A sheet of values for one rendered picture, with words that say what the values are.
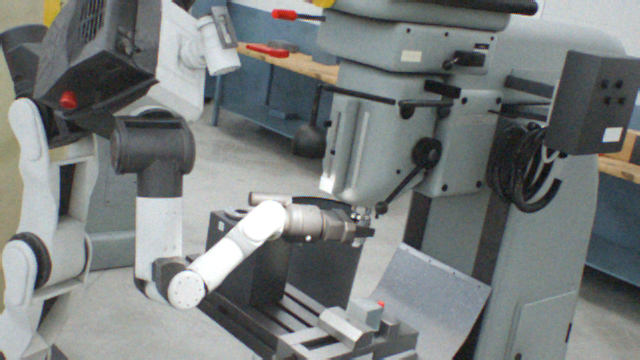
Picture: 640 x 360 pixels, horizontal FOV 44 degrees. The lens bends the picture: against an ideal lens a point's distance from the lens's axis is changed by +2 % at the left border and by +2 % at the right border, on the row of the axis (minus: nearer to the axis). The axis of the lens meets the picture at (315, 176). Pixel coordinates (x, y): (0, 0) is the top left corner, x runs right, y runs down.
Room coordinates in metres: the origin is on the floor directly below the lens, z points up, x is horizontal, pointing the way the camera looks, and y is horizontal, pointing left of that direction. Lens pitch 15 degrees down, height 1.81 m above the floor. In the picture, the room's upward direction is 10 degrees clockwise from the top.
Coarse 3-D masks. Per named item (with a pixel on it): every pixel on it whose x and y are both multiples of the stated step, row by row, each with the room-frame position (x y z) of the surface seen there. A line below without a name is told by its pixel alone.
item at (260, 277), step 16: (240, 208) 2.01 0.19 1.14; (224, 224) 1.94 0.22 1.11; (208, 240) 1.98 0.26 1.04; (256, 256) 1.83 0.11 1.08; (272, 256) 1.87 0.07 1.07; (288, 256) 1.91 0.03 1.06; (240, 272) 1.87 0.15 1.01; (256, 272) 1.84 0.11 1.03; (272, 272) 1.87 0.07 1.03; (224, 288) 1.91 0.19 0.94; (240, 288) 1.86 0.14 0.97; (256, 288) 1.84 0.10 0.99; (272, 288) 1.88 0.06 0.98; (256, 304) 1.85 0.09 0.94
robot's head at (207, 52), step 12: (204, 24) 1.59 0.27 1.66; (204, 36) 1.59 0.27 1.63; (216, 36) 1.58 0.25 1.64; (228, 36) 1.60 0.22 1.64; (192, 48) 1.60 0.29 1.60; (204, 48) 1.59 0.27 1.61; (216, 48) 1.57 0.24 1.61; (192, 60) 1.60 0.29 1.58; (204, 60) 1.61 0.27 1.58; (216, 60) 1.56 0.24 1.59; (228, 60) 1.56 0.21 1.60; (216, 72) 1.57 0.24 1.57; (228, 72) 1.61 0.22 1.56
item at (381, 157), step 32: (352, 64) 1.68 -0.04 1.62; (352, 96) 1.66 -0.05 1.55; (384, 96) 1.61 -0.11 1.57; (416, 96) 1.64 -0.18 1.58; (384, 128) 1.61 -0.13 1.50; (416, 128) 1.66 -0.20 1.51; (352, 160) 1.63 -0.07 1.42; (384, 160) 1.61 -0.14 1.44; (352, 192) 1.62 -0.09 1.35; (384, 192) 1.63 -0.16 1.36
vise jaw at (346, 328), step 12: (324, 312) 1.66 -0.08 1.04; (336, 312) 1.65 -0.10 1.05; (324, 324) 1.63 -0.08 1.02; (336, 324) 1.62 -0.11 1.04; (348, 324) 1.61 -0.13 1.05; (360, 324) 1.61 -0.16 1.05; (336, 336) 1.60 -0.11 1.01; (348, 336) 1.58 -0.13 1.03; (360, 336) 1.57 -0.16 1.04; (372, 336) 1.60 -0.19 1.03; (360, 348) 1.58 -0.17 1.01
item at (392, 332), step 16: (384, 320) 1.66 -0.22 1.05; (288, 336) 1.58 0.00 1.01; (304, 336) 1.59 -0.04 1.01; (320, 336) 1.60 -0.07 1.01; (384, 336) 1.65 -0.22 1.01; (400, 336) 1.68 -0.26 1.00; (416, 336) 1.72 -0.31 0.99; (288, 352) 1.54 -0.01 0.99; (304, 352) 1.52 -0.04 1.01; (320, 352) 1.53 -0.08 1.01; (336, 352) 1.54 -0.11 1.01; (352, 352) 1.56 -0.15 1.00; (368, 352) 1.60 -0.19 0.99; (384, 352) 1.64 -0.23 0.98; (400, 352) 1.68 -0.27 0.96; (416, 352) 1.72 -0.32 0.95
